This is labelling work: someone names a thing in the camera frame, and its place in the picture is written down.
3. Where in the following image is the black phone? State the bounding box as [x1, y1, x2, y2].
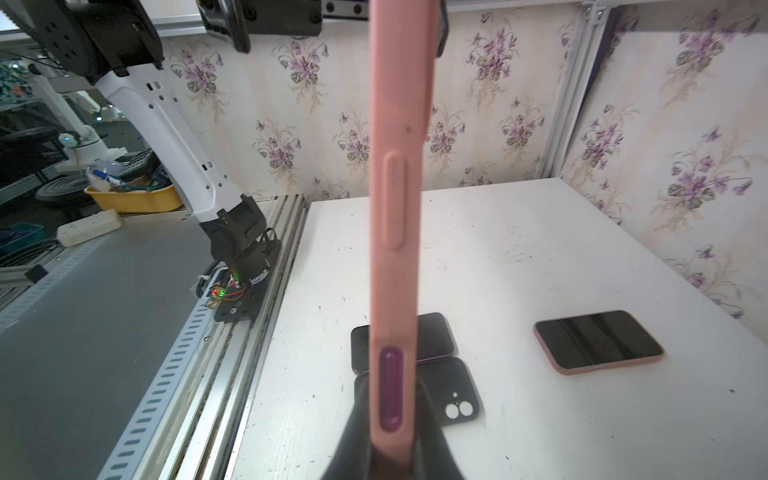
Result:
[350, 312, 456, 375]

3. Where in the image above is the aluminium rail front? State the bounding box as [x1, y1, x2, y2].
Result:
[138, 194, 308, 479]

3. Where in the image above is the white vent grille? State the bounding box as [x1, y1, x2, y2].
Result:
[98, 298, 212, 479]

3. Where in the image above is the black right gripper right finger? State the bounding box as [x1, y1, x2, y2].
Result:
[411, 379, 464, 480]

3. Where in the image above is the yellow tray outside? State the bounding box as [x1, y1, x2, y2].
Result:
[83, 185, 183, 214]

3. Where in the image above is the white power strip outside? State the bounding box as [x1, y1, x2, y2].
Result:
[56, 209, 123, 247]

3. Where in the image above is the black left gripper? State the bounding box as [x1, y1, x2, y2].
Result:
[196, 0, 322, 53]

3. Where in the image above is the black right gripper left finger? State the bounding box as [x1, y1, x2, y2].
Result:
[322, 376, 372, 480]

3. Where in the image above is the aluminium frame post back left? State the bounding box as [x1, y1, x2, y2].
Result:
[537, 1, 611, 178]

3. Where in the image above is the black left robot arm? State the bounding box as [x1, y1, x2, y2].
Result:
[21, 1, 263, 261]

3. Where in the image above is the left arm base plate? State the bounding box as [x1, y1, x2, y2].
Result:
[191, 228, 282, 323]

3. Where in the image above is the black phone case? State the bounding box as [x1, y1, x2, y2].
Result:
[353, 357, 482, 428]

